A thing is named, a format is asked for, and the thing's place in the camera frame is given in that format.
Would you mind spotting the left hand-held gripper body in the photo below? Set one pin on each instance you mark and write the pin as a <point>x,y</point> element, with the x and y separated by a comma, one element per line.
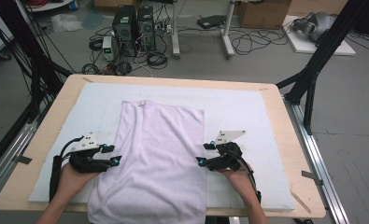
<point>85,161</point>

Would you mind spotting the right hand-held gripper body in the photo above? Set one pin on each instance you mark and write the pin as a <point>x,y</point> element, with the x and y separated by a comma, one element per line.
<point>227,157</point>

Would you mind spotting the light pink shirt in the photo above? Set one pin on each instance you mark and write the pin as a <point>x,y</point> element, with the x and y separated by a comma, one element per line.
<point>160,149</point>

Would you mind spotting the person's left hand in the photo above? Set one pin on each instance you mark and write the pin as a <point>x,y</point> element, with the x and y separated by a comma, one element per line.
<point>73,183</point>

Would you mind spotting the person's right hand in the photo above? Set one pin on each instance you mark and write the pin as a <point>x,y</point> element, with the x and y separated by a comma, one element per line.
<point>239,180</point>

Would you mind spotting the white foam mat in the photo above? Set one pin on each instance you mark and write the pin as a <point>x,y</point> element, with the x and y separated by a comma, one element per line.
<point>235,109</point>

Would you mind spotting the person's dark trousers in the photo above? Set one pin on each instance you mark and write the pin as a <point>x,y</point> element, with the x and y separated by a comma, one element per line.
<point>218,220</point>

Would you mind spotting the black tape strip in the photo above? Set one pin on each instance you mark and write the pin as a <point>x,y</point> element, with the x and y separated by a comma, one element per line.
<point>24,159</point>
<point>311,177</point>

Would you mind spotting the white power supply unit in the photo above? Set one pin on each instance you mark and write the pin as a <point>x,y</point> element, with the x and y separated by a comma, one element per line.
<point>108,48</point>

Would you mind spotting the white desk leg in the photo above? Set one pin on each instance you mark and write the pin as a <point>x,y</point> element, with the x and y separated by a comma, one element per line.
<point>175,31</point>
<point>227,34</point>

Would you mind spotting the black computer tower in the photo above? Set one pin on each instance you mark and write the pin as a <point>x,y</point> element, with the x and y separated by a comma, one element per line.
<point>124,28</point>
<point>146,28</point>

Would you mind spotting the flat black device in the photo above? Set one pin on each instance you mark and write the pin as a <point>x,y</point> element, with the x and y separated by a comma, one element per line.
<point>210,21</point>

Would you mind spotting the teal floor sheet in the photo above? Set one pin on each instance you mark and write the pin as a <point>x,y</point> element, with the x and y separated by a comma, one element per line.
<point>93,20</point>

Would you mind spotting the clear plastic bag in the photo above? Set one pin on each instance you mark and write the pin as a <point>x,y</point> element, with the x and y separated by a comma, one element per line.
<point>65,22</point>

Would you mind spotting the white floor board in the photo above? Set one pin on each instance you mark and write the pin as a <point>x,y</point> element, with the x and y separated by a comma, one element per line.
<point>303,45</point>

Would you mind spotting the brown cardboard box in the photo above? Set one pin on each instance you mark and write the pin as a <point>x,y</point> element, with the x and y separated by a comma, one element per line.
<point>263,14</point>

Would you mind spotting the round white table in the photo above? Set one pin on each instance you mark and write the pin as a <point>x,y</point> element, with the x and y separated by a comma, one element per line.
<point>53,5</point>

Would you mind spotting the grey headset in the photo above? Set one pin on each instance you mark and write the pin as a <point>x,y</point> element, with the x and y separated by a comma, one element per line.
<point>319,25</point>

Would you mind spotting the aluminium rail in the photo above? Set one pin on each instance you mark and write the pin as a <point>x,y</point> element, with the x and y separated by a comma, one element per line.
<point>11,149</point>
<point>316,155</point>

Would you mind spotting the black metal frame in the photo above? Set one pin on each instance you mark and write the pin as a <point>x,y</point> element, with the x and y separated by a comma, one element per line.
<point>20,37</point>
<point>325,46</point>

